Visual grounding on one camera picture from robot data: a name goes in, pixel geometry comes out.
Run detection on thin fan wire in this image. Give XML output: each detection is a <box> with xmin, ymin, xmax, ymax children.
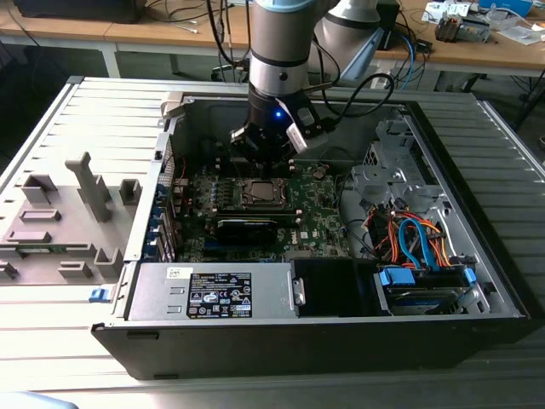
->
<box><xmin>318</xmin><ymin>146</ymin><xmax>368</xmax><ymax>166</ymax></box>

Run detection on grey metal bracket part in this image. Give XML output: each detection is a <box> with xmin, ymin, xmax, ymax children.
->
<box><xmin>462</xmin><ymin>16</ymin><xmax>491</xmax><ymax>43</ymax></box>

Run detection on CPU socket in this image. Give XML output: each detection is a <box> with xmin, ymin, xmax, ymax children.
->
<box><xmin>237</xmin><ymin>176</ymin><xmax>293</xmax><ymax>210</ymax></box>

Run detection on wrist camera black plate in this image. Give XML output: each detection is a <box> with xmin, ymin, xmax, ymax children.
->
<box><xmin>295</xmin><ymin>105</ymin><xmax>330</xmax><ymax>148</ymax></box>

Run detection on long wooden desk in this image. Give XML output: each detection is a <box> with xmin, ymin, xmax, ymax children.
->
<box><xmin>0</xmin><ymin>0</ymin><xmax>545</xmax><ymax>81</ymax></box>

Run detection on black equipment box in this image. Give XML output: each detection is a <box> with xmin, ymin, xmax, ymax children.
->
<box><xmin>12</xmin><ymin>0</ymin><xmax>141</xmax><ymax>25</ymax></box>

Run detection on black PC case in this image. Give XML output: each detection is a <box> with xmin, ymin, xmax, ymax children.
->
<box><xmin>90</xmin><ymin>90</ymin><xmax>534</xmax><ymax>382</ymax></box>

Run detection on metal drive cage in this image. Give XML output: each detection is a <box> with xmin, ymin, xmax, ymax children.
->
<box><xmin>349</xmin><ymin>118</ymin><xmax>446</xmax><ymax>216</ymax></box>

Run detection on black upright box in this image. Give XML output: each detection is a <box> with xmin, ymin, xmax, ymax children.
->
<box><xmin>377</xmin><ymin>0</ymin><xmax>402</xmax><ymax>51</ymax></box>

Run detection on orange flat wire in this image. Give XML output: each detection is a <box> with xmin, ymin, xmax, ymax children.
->
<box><xmin>419</xmin><ymin>214</ymin><xmax>460</xmax><ymax>268</ymax></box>

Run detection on grey power supply unit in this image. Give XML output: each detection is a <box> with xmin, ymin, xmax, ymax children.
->
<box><xmin>124</xmin><ymin>261</ymin><xmax>300</xmax><ymax>321</ymax></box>

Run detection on pale blue rounded object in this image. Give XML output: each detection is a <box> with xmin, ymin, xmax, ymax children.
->
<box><xmin>0</xmin><ymin>389</ymin><xmax>82</xmax><ymax>409</ymax></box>

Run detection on hard disk blue carrier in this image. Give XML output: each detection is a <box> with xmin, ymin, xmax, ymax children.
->
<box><xmin>373</xmin><ymin>263</ymin><xmax>479</xmax><ymax>317</ymax></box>

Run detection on green motherboard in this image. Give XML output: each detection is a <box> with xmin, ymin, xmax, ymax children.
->
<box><xmin>172</xmin><ymin>159</ymin><xmax>357</xmax><ymax>263</ymax></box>

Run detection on copper CPU cooler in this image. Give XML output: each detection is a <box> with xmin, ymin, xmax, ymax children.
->
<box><xmin>434</xmin><ymin>12</ymin><xmax>466</xmax><ymax>43</ymax></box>

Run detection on black plastic shroud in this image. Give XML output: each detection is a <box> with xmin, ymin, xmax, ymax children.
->
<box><xmin>292</xmin><ymin>256</ymin><xmax>381</xmax><ymax>320</ymax></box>

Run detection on black camera cable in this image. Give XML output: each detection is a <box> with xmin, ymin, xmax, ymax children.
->
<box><xmin>318</xmin><ymin>72</ymin><xmax>396</xmax><ymax>131</ymax></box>

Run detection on grey parts rack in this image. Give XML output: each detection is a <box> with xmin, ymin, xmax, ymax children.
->
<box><xmin>0</xmin><ymin>151</ymin><xmax>145</xmax><ymax>287</ymax></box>

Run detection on blue network cable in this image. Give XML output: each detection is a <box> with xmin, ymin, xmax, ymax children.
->
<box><xmin>402</xmin><ymin>33</ymin><xmax>422</xmax><ymax>84</ymax></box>

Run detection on red orange wire bundle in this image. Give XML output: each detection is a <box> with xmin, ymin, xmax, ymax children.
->
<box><xmin>364</xmin><ymin>208</ymin><xmax>405</xmax><ymax>261</ymax></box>

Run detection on black graphics card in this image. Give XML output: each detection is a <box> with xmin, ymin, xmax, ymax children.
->
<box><xmin>215</xmin><ymin>216</ymin><xmax>278</xmax><ymax>247</ymax></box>

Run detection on blue cardboard box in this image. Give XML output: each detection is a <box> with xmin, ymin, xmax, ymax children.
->
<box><xmin>479</xmin><ymin>0</ymin><xmax>534</xmax><ymax>18</ymax></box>

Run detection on blue flat wire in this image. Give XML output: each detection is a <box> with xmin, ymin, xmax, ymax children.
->
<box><xmin>398</xmin><ymin>225</ymin><xmax>427</xmax><ymax>272</ymax></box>
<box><xmin>399</xmin><ymin>215</ymin><xmax>446</xmax><ymax>274</ymax></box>

